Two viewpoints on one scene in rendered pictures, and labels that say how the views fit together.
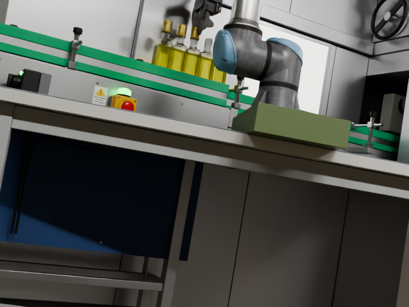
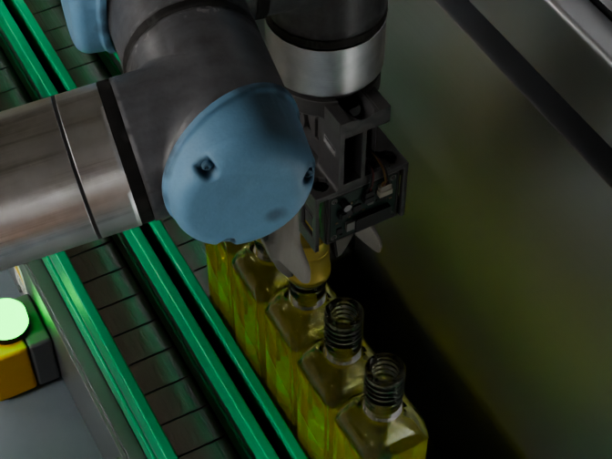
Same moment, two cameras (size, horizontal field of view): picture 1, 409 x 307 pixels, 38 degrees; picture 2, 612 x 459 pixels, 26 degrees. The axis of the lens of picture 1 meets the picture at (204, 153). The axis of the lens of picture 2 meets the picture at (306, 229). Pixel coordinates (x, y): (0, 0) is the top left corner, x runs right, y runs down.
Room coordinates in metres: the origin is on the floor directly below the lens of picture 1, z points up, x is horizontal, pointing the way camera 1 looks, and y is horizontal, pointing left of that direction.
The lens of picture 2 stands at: (2.15, -0.54, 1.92)
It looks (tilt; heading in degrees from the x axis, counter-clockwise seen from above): 49 degrees down; 89
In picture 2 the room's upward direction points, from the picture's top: straight up
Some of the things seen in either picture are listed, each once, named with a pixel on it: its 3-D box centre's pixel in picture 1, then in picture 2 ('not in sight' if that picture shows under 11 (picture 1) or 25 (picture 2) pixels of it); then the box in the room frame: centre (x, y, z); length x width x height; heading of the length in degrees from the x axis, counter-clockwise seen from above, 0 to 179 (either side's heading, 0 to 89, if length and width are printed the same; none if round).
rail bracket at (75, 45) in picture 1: (76, 47); not in sight; (1.80, 0.44, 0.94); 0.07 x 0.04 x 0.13; 27
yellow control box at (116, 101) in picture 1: (121, 108); (12, 349); (1.86, 0.28, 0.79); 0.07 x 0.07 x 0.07; 27
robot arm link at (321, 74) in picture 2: not in sight; (329, 37); (2.18, 0.09, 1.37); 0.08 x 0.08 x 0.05
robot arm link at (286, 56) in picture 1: (279, 64); not in sight; (1.73, -0.18, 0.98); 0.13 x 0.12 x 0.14; 107
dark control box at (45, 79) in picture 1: (32, 86); not in sight; (1.73, 0.53, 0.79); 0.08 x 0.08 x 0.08; 27
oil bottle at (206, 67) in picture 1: (202, 79); (340, 425); (2.19, 0.05, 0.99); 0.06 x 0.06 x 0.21; 29
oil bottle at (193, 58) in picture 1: (188, 75); (307, 373); (2.17, 0.11, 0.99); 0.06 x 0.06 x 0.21; 28
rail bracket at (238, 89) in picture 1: (234, 91); not in sight; (2.12, -0.07, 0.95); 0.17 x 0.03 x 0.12; 27
